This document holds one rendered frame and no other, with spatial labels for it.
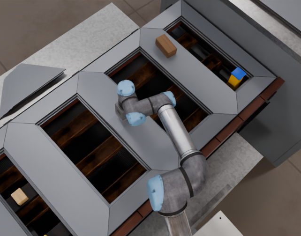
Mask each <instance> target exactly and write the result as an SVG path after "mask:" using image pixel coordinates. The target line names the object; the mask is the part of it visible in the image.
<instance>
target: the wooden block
mask: <svg viewBox="0 0 301 236"><path fill-rule="evenodd" d="M155 44H156V45H157V46H158V48H159V49H160V50H161V51H162V52H163V53H164V55H165V56H166V57H167V58H169V57H171V56H173V55H175V54H176V51H177V48H176V47H175V46H174V44H173V43H172V42H171V41H170V40H169V38H168V37H167V36H166V35H165V34H163V35H161V36H159V37H157V38H156V42H155Z"/></svg>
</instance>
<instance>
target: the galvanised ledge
mask: <svg viewBox="0 0 301 236"><path fill-rule="evenodd" d="M262 158H263V156H262V155H261V154H260V153H259V152H258V151H257V150H256V149H254V148H253V147H252V146H251V145H250V144H249V143H248V142H247V141H246V140H245V139H243V138H242V137H241V136H240V135H239V134H238V133H237V132H235V133H234V134H233V135H232V136H231V137H230V138H229V139H228V140H227V141H226V142H225V143H224V144H223V145H222V146H221V147H220V148H219V149H218V150H217V151H215V152H214V153H213V154H212V155H211V156H210V157H209V158H208V159H207V160H206V161H207V165H208V179H207V183H206V185H205V187H204V189H203V190H202V191H201V192H200V193H199V194H198V195H196V196H194V197H191V198H189V199H187V203H188V205H187V208H186V209H185V211H186V215H187V218H188V221H189V220H190V219H191V218H192V217H193V216H194V215H196V214H197V213H198V212H199V211H200V210H201V209H202V208H203V207H204V206H205V205H206V204H207V203H208V202H209V201H210V200H211V199H212V198H213V197H215V196H216V195H217V194H218V193H219V192H220V191H221V190H222V189H223V188H224V187H225V186H226V185H227V184H229V185H230V186H231V189H230V190H229V191H228V192H227V193H226V194H225V195H224V196H223V197H222V198H221V199H220V200H219V201H218V202H217V203H215V204H214V205H213V206H212V207H211V208H210V209H209V210H208V211H207V212H206V213H205V214H204V215H203V216H202V217H201V218H200V219H199V220H198V221H197V222H196V223H195V224H194V225H193V226H192V227H190V229H191V231H193V230H194V229H195V228H196V227H197V226H198V225H199V224H200V223H201V221H202V220H203V219H204V218H205V217H206V216H207V215H208V214H209V213H210V212H211V211H212V210H213V209H214V208H215V207H216V206H217V205H218V204H219V203H220V202H221V201H222V200H223V198H224V197H225V196H226V195H227V194H228V193H229V192H230V191H231V190H232V189H233V188H234V187H235V186H236V185H237V184H238V183H239V182H240V181H241V180H242V179H243V178H244V177H245V176H246V175H247V174H248V173H249V172H250V171H251V170H252V169H253V168H254V167H255V165H256V164H257V163H258V162H259V161H260V160H261V159H262ZM128 236H169V234H168V231H167V228H166V224H165V220H164V217H163V216H161V215H160V214H159V213H158V212H157V211H153V212H152V213H151V214H150V215H149V216H148V217H147V218H146V219H145V220H144V221H143V222H142V223H141V224H140V225H139V226H138V227H137V228H136V229H135V230H133V231H132V232H131V233H130V234H129V235H128Z"/></svg>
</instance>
